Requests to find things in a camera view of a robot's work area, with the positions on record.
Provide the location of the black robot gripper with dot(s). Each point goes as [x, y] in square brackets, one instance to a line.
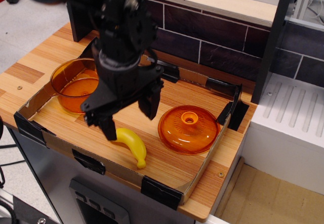
[119, 88]

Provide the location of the yellow plastic banana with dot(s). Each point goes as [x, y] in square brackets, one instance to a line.
[128, 139]

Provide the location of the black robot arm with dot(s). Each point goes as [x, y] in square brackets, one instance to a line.
[126, 31]

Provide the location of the orange transparent pot lid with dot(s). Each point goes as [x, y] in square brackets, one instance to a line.
[188, 130]

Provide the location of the orange transparent pot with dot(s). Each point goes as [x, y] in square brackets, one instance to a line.
[73, 82]

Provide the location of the cardboard fence with black tape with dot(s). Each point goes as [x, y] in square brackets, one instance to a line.
[51, 135]

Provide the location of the grey toy oven panel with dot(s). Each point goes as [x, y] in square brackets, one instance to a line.
[95, 208]

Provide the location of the white toy sink drainboard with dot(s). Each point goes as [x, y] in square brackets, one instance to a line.
[285, 136]

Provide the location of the dark grey cabinet post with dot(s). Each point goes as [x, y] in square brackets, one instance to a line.
[269, 53]

